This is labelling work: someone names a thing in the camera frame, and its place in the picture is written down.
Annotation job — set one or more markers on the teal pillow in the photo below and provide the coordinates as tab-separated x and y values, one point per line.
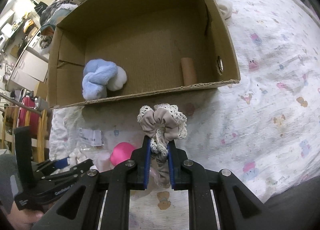
48	28

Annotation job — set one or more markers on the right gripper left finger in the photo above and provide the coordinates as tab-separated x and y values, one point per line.
101	200

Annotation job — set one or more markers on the pink rubber duck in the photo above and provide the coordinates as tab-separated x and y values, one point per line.
121	152

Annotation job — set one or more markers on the brown cardboard tube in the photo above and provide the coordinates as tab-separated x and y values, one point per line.
188	71

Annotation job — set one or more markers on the clear plastic label bag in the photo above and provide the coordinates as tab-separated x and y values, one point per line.
91	137

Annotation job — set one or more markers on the person's left hand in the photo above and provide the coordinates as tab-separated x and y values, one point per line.
23	219

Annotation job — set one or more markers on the light blue plush toy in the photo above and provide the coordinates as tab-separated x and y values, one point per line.
99	76

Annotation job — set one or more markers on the beige lace scrunchie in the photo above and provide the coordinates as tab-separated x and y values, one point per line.
162	123

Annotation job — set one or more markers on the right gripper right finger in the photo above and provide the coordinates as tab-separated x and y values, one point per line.
217	200

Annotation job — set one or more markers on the white patterned bed quilt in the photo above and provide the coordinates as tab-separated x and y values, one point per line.
265	129

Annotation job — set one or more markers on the wooden chair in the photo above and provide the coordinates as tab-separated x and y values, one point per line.
13	117

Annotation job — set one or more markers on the brown cardboard box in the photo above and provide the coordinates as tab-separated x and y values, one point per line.
147	38

